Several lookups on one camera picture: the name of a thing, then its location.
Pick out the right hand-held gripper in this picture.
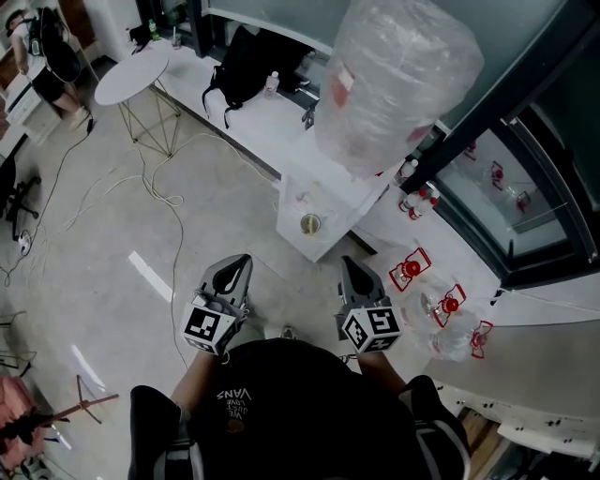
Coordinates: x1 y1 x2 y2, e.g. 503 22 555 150
334 255 404 354

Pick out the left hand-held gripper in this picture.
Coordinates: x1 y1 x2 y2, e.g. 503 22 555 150
180 254 255 357

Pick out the person's left forearm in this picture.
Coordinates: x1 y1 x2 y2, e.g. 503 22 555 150
170 349 227 410

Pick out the person's right forearm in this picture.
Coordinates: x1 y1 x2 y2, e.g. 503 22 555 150
358 350 407 396

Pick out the white water dispenser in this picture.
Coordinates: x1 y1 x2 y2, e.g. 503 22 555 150
275 119 405 263

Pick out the person's black t-shirt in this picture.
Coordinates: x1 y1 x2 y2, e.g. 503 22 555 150
128 337 473 480

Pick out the small clear water bottle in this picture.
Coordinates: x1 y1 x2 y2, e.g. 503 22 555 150
262 69 281 100

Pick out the wooden stand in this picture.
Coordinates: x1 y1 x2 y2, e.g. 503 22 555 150
45 373 121 426

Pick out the plastic-wrapped large water jug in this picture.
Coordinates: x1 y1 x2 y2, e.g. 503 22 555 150
312 0 486 177

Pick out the black backpack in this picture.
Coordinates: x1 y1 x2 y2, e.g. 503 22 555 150
201 22 316 130

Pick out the round white side table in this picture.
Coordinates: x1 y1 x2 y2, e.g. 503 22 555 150
93 55 184 158

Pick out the black office chair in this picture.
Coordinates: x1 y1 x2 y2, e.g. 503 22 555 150
0 153 43 241

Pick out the pink garment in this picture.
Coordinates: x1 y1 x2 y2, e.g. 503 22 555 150
0 373 49 473

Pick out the white drawer cabinet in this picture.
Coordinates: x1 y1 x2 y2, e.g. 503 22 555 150
0 69 63 147

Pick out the thin grey floor cable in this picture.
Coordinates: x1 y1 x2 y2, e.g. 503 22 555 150
166 204 192 372

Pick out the white floor cable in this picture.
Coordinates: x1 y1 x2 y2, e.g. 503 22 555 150
40 132 283 235

